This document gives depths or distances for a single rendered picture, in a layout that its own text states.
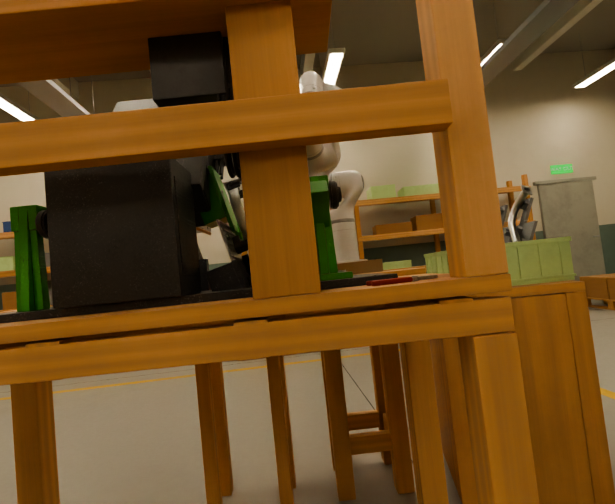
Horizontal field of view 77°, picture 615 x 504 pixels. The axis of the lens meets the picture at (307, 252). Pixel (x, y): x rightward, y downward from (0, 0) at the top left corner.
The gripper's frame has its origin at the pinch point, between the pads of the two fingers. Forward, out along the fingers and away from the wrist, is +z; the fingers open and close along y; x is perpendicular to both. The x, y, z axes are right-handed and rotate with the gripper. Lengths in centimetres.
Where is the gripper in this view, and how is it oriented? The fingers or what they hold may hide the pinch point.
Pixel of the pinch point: (235, 190)
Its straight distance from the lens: 118.9
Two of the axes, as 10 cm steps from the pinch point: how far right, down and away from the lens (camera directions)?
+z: -9.3, 3.6, -0.3
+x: 2.6, 6.2, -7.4
